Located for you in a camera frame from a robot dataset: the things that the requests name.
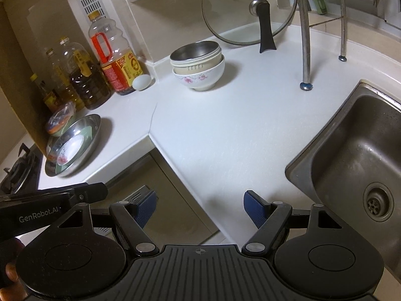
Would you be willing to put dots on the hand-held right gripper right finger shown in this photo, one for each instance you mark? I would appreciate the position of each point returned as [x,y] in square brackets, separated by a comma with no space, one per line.
[254,208]

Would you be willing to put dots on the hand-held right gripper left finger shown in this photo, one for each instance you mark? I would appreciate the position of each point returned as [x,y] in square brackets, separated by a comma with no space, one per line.
[144,208]

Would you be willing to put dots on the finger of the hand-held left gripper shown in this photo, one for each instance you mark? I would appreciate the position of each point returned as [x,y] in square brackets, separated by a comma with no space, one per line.
[91,192]

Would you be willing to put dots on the small white floral dish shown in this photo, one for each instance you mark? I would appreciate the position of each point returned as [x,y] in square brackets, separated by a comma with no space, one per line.
[73,147]

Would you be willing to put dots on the pale green plate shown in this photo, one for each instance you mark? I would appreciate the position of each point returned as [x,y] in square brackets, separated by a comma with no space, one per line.
[87,133]

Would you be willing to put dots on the stainless steel bowl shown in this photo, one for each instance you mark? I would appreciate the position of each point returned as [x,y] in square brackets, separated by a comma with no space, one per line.
[92,131]

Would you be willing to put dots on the white floral bowl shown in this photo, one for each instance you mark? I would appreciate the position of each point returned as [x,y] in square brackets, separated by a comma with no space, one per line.
[200,78]

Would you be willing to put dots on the cream bowl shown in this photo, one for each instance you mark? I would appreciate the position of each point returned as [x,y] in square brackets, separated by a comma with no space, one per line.
[200,65]

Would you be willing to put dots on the person's left hand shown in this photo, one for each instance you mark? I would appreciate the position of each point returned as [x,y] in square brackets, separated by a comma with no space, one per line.
[11,272]

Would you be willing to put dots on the beige cabinet door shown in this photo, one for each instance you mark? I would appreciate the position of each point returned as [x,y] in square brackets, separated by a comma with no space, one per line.
[175,191]

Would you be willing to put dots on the gas stove burner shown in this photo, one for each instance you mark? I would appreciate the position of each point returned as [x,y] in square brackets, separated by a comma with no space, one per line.
[18,169]

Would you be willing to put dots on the plastic wrapped colourful bowl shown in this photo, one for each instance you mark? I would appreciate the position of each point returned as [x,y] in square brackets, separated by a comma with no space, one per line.
[58,122]

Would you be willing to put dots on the small slim condiment bottle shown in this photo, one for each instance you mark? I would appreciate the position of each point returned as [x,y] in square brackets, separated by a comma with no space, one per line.
[50,98]

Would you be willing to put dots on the stainless steel sink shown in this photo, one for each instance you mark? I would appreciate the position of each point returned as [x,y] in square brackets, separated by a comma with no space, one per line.
[351,150]

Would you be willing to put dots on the pale egg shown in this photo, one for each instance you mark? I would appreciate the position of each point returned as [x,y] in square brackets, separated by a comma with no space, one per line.
[142,83]

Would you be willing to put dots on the brown cardboard panel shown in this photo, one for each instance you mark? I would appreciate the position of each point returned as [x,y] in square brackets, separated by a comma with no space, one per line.
[18,84]

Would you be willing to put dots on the metal rack legs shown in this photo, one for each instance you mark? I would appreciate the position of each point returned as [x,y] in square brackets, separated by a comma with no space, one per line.
[305,37]

